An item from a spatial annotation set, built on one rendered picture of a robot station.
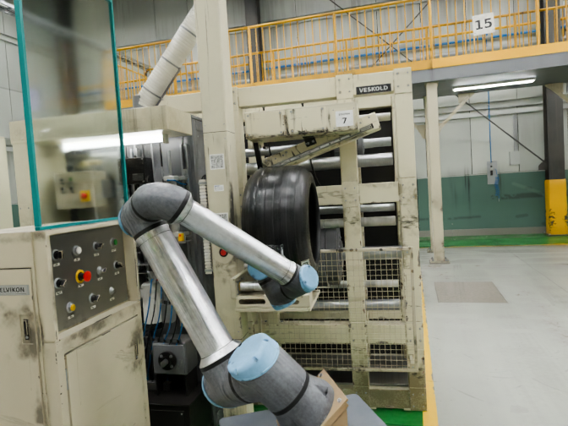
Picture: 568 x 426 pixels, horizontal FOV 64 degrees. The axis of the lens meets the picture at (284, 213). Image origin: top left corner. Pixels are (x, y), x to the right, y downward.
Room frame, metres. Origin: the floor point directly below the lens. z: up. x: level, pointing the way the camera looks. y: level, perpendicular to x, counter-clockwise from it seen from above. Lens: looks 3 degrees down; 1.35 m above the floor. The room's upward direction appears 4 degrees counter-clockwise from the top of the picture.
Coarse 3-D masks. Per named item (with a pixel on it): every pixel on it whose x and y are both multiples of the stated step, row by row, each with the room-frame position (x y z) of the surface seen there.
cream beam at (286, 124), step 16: (256, 112) 2.45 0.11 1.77; (272, 112) 2.43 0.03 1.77; (288, 112) 2.41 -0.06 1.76; (304, 112) 2.39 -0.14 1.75; (320, 112) 2.38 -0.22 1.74; (256, 128) 2.45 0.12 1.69; (272, 128) 2.43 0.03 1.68; (288, 128) 2.42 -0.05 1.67; (304, 128) 2.40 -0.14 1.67; (320, 128) 2.38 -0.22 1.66; (336, 128) 2.36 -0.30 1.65; (352, 128) 2.35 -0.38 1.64
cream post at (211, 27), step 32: (224, 0) 2.30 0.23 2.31; (224, 32) 2.27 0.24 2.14; (224, 64) 2.24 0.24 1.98; (224, 96) 2.21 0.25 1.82; (224, 128) 2.22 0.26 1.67; (224, 160) 2.22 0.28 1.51; (224, 192) 2.22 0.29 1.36; (224, 256) 2.23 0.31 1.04; (224, 288) 2.23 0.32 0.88; (224, 320) 2.23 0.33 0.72; (224, 416) 2.24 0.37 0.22
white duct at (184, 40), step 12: (192, 12) 2.54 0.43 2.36; (192, 24) 2.54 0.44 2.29; (180, 36) 2.55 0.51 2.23; (192, 36) 2.56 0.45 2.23; (168, 48) 2.57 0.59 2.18; (180, 48) 2.56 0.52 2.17; (192, 48) 2.61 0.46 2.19; (168, 60) 2.57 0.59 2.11; (180, 60) 2.59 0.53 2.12; (156, 72) 2.58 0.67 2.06; (168, 72) 2.59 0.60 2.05; (156, 84) 2.59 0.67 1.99; (168, 84) 2.64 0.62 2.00; (144, 96) 2.60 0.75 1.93; (156, 96) 2.62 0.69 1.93
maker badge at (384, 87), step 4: (384, 84) 2.61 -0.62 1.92; (388, 84) 2.61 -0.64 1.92; (356, 88) 2.65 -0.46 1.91; (360, 88) 2.64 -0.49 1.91; (364, 88) 2.64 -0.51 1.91; (368, 88) 2.63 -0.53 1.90; (372, 88) 2.63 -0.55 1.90; (376, 88) 2.62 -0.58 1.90; (380, 88) 2.62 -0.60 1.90; (384, 88) 2.61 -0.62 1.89; (388, 88) 2.61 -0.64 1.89; (356, 92) 2.65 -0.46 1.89; (360, 92) 2.64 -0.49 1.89; (364, 92) 2.64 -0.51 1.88; (368, 92) 2.63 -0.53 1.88; (372, 92) 2.63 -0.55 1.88; (376, 92) 2.62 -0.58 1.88
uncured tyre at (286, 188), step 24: (264, 168) 2.19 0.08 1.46; (288, 168) 2.13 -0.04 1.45; (264, 192) 2.02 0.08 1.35; (288, 192) 1.99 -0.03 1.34; (312, 192) 2.35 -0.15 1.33; (264, 216) 1.97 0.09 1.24; (288, 216) 1.95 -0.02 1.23; (312, 216) 2.47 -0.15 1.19; (264, 240) 1.97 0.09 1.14; (288, 240) 1.95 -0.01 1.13; (312, 240) 2.45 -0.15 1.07; (312, 264) 2.08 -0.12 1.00
